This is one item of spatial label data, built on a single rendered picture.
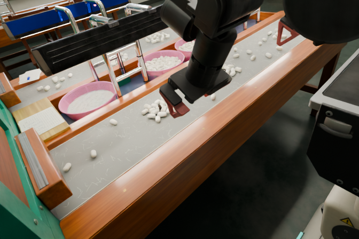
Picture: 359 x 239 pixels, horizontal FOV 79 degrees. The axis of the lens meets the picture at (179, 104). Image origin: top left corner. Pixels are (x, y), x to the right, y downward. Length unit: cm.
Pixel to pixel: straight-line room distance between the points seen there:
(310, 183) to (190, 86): 133
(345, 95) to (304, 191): 117
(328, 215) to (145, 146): 53
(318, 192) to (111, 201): 125
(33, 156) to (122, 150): 25
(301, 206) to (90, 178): 117
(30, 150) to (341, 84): 78
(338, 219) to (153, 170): 45
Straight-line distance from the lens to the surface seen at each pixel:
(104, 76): 126
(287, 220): 146
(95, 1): 120
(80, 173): 79
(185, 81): 39
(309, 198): 157
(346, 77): 51
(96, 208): 66
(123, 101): 98
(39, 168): 70
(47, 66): 69
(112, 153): 80
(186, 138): 72
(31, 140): 81
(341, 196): 61
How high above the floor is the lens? 128
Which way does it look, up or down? 36 degrees down
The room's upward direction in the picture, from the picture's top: 10 degrees counter-clockwise
